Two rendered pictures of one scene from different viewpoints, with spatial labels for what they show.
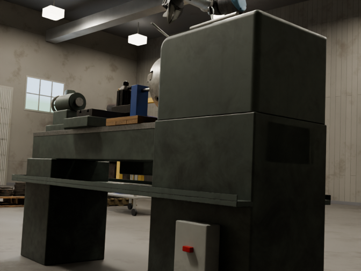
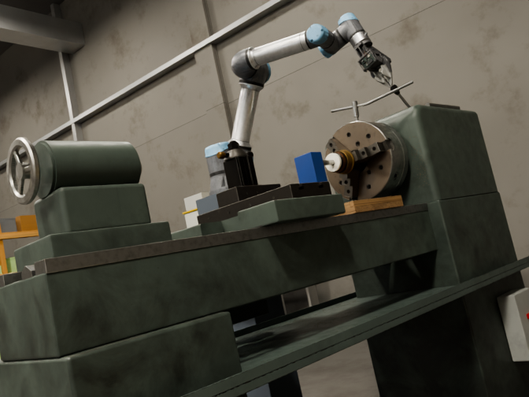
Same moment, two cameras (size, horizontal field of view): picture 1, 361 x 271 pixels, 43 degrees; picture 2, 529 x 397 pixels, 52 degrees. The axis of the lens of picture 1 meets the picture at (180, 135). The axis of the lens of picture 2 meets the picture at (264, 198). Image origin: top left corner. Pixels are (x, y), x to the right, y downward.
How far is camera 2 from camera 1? 3.63 m
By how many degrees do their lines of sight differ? 95
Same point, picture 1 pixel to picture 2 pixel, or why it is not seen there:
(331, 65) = not seen: outside the picture
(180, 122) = (461, 202)
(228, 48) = (471, 136)
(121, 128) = (377, 216)
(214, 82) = (472, 164)
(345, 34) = not seen: outside the picture
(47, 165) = (217, 337)
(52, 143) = (190, 273)
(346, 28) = not seen: outside the picture
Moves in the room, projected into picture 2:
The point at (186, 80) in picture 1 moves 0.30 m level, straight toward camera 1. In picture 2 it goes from (453, 158) to (522, 144)
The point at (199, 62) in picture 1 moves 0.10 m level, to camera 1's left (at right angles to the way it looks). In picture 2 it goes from (456, 142) to (467, 136)
